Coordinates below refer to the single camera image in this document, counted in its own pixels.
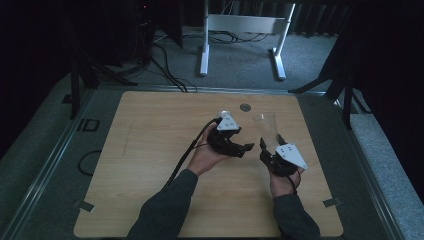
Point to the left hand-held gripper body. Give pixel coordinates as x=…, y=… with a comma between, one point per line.
x=223, y=141

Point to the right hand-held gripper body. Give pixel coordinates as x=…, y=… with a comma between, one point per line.
x=286, y=158

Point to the stack of clear plastic cups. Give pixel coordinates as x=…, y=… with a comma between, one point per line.
x=266, y=130

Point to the person's left hand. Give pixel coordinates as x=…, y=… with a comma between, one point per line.
x=203, y=155

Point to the person's right hand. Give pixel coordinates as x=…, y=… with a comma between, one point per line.
x=281, y=186

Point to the round grey table grommet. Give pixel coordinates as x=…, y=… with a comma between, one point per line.
x=245, y=107

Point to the grey tape piece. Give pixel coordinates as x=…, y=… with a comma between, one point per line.
x=332, y=202
x=85, y=206

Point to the black tripod stand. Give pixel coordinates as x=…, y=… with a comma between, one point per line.
x=75, y=90
x=346, y=96

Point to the white desk frame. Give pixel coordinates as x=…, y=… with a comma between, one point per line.
x=246, y=24

